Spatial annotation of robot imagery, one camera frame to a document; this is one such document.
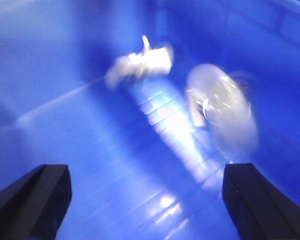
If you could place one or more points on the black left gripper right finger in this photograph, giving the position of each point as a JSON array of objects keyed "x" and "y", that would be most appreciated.
[{"x": 257, "y": 208}]

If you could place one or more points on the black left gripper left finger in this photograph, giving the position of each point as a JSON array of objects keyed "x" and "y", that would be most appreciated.
[{"x": 34, "y": 206}]

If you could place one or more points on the metal valve white caps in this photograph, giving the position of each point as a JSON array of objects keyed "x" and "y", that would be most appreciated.
[
  {"x": 216, "y": 102},
  {"x": 149, "y": 62}
]

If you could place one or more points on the blue shelf box interior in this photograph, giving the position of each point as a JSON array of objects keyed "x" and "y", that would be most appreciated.
[{"x": 139, "y": 169}]

